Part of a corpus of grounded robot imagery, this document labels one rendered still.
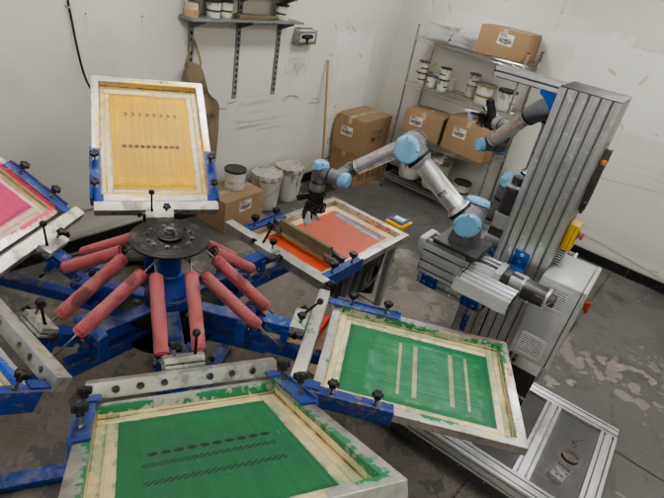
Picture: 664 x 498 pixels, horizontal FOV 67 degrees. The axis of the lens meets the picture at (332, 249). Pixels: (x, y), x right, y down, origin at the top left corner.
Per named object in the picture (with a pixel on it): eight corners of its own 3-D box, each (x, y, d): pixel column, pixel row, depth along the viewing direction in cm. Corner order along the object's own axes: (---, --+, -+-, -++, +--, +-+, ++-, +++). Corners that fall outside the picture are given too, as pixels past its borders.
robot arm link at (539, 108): (544, 113, 243) (475, 157, 285) (559, 114, 249) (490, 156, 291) (538, 92, 246) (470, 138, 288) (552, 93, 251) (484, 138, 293)
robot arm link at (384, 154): (427, 121, 233) (341, 160, 260) (420, 125, 224) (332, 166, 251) (437, 143, 236) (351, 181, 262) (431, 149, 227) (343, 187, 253)
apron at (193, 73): (212, 158, 462) (219, 37, 409) (217, 161, 458) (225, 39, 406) (162, 169, 424) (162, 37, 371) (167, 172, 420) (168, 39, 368)
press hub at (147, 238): (176, 413, 283) (181, 196, 215) (222, 457, 264) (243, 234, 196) (111, 455, 255) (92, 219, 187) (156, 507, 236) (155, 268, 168)
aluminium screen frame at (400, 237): (333, 202, 329) (334, 197, 327) (407, 240, 301) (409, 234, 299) (241, 235, 273) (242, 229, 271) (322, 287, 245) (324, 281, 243)
